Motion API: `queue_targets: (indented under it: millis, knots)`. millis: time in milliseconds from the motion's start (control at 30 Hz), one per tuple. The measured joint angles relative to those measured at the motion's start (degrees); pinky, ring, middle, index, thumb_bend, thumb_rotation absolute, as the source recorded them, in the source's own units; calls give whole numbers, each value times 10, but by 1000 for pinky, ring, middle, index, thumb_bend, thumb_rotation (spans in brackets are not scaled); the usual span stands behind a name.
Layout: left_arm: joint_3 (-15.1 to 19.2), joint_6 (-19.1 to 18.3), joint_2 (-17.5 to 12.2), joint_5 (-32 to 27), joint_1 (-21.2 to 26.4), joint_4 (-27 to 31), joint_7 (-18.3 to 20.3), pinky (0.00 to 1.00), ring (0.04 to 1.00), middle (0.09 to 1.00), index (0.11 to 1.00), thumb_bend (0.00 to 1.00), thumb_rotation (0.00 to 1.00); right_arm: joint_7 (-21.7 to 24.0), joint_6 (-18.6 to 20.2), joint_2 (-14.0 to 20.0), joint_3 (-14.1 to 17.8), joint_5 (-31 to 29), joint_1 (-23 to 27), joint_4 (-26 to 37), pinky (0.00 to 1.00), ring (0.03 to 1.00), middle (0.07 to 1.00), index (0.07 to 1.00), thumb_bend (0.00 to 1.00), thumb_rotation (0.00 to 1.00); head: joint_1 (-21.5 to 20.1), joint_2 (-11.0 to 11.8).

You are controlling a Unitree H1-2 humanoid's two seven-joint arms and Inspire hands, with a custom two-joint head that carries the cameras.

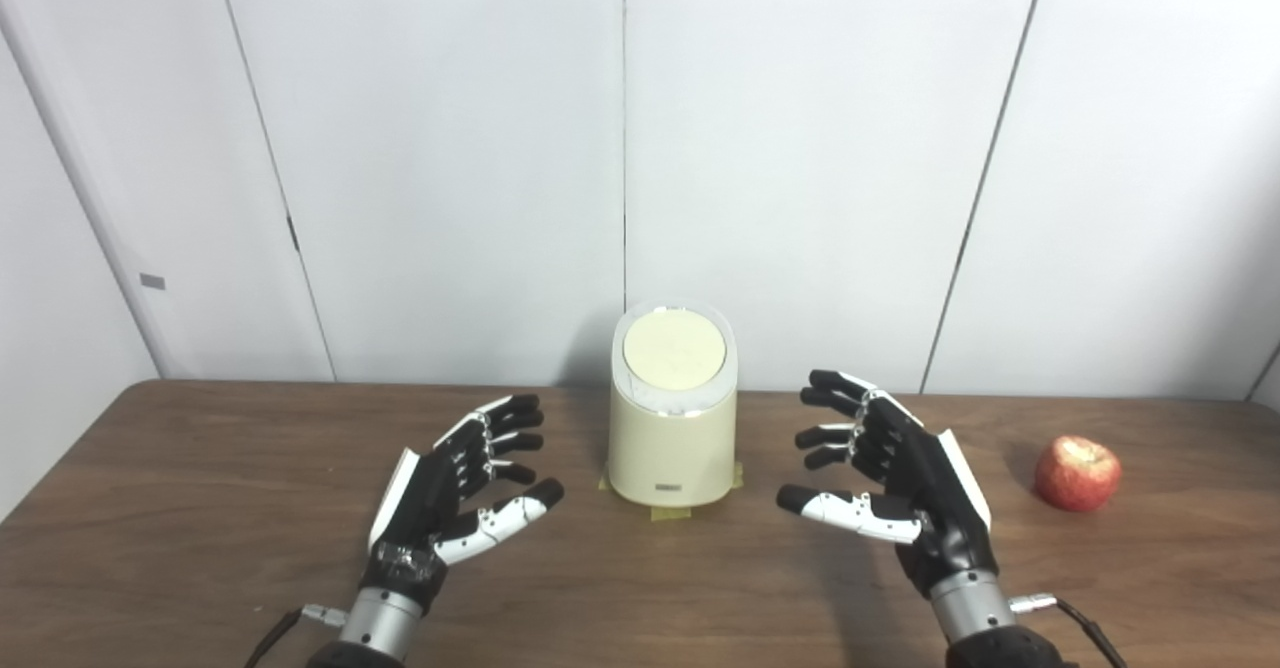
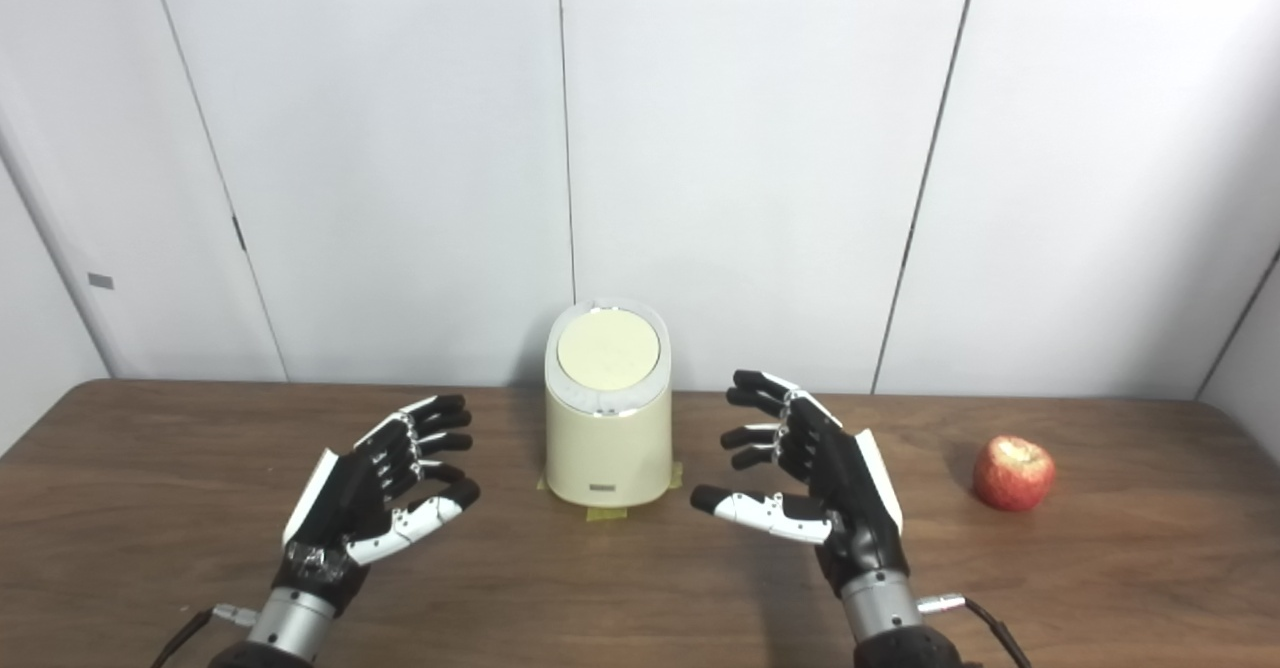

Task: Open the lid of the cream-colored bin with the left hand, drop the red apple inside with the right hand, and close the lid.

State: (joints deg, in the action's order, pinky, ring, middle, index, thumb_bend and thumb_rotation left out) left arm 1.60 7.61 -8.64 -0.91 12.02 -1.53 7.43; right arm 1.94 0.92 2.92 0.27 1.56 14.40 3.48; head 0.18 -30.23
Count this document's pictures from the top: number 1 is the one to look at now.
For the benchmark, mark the cream round bin lid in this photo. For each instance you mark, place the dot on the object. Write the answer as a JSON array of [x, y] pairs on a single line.
[[675, 350]]

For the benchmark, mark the small gray wall label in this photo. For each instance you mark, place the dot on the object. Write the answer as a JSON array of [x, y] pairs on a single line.
[[152, 281]]

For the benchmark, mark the cream-colored round bin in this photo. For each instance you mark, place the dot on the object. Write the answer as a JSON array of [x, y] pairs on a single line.
[[670, 448]]

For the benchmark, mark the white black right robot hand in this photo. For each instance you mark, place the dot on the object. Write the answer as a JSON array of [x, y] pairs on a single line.
[[930, 488]]

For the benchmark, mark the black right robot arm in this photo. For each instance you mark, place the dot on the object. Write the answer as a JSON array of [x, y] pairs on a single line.
[[975, 613]]

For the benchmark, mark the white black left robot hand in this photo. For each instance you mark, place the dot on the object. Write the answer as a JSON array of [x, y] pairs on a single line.
[[420, 508]]

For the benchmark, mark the red apple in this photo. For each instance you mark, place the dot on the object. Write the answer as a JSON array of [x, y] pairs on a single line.
[[1078, 473]]

